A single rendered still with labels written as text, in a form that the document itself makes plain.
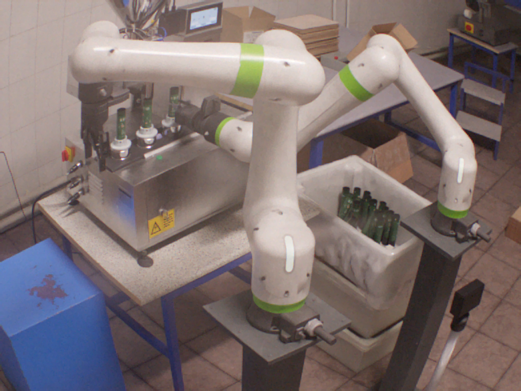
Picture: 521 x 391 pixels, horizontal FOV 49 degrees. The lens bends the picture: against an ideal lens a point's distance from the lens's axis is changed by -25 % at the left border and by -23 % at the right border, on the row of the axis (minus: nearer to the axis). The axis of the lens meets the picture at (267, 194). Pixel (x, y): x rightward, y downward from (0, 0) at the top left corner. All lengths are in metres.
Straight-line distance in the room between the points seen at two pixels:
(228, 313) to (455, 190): 0.76
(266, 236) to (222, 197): 0.77
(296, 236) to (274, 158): 0.18
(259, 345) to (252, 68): 0.64
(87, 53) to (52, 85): 2.34
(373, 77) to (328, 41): 1.97
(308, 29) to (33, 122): 1.64
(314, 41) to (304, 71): 2.41
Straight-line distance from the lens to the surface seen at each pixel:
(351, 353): 2.79
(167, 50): 1.31
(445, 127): 2.12
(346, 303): 2.68
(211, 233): 2.29
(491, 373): 2.96
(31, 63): 3.50
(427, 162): 4.60
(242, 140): 1.95
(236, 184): 2.31
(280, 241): 1.52
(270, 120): 1.56
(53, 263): 2.42
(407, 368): 2.45
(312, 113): 1.99
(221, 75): 1.31
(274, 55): 1.33
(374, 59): 1.88
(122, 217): 2.12
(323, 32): 3.78
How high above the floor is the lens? 2.01
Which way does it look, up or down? 30 degrees down
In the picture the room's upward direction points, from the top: 3 degrees clockwise
